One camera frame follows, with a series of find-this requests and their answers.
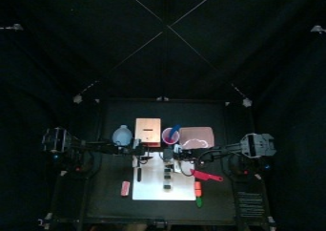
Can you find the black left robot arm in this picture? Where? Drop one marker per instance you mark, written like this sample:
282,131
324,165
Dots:
58,139

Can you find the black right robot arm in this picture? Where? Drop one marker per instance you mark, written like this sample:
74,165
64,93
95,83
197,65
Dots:
257,144

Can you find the pinkish-brown square plate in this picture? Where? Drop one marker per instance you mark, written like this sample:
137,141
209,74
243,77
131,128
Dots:
197,137

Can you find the white cutting board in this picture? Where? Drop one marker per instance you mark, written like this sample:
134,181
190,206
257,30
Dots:
149,187

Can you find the red toy knife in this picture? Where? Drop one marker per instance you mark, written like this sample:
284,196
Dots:
206,176

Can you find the red plastic cup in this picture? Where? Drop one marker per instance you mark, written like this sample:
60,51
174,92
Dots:
170,138

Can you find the pale blue bowl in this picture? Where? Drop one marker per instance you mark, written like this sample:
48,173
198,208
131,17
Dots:
122,136

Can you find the blue plastic utensil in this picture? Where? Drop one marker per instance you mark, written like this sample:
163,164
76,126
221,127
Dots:
174,130

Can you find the wooden box with red front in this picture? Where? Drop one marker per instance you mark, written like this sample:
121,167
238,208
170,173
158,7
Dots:
149,131

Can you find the pink rectangular toy block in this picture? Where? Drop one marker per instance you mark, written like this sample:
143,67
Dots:
125,188

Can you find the white frame corner bracket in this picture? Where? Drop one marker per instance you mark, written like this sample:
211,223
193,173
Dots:
16,27
247,102
76,98
317,29

